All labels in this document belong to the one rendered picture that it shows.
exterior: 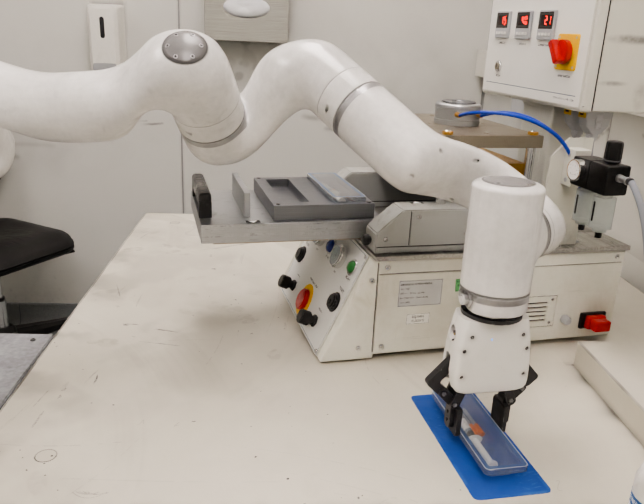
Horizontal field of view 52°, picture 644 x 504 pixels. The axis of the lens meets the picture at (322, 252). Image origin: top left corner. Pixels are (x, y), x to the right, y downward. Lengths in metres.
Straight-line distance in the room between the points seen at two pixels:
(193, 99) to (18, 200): 2.09
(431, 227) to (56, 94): 0.58
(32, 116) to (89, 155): 1.80
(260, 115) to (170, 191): 1.82
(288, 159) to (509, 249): 1.99
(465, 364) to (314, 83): 0.42
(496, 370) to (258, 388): 0.35
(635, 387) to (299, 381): 0.48
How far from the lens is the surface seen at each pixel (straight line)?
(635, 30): 1.16
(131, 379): 1.04
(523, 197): 0.76
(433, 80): 2.72
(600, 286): 1.24
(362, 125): 0.86
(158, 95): 0.90
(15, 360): 1.13
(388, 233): 1.01
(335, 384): 1.01
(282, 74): 0.93
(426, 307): 1.08
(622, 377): 1.07
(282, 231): 1.02
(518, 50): 1.29
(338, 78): 0.90
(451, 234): 1.06
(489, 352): 0.83
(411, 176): 0.83
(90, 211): 2.86
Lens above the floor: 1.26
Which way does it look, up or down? 19 degrees down
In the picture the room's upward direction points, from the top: 3 degrees clockwise
